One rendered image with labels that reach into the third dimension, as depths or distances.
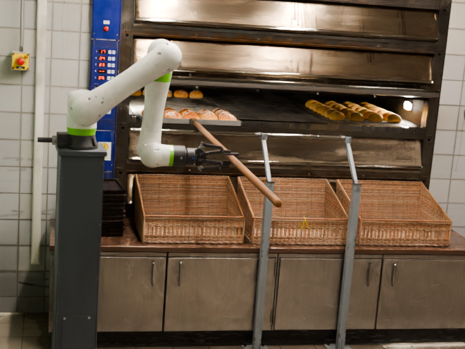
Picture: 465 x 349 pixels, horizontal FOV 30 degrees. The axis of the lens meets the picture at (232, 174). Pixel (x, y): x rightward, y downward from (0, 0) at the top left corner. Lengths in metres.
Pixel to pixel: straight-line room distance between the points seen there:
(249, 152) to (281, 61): 0.56
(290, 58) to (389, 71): 0.61
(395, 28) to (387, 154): 0.75
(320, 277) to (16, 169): 1.79
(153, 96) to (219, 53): 1.25
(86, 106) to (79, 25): 1.35
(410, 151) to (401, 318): 1.03
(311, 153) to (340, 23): 0.78
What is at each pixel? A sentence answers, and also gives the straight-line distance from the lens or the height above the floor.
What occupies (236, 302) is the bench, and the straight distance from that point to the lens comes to 4.75.
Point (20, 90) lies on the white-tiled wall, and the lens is 4.92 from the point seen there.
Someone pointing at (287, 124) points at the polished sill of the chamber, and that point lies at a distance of 5.12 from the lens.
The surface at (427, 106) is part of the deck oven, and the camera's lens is 5.41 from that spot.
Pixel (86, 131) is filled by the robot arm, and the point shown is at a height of 1.28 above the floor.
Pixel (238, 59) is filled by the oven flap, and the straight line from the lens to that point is 5.01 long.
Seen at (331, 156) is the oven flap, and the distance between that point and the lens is 5.23.
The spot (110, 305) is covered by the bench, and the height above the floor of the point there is 0.26.
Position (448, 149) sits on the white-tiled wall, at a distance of 5.51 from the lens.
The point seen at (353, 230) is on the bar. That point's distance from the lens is 4.73.
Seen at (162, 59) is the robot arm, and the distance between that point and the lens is 3.61.
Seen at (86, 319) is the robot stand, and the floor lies 0.44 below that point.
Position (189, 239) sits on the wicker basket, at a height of 0.60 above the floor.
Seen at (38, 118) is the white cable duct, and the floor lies 1.15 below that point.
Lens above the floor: 1.92
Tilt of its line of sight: 12 degrees down
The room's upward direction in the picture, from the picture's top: 4 degrees clockwise
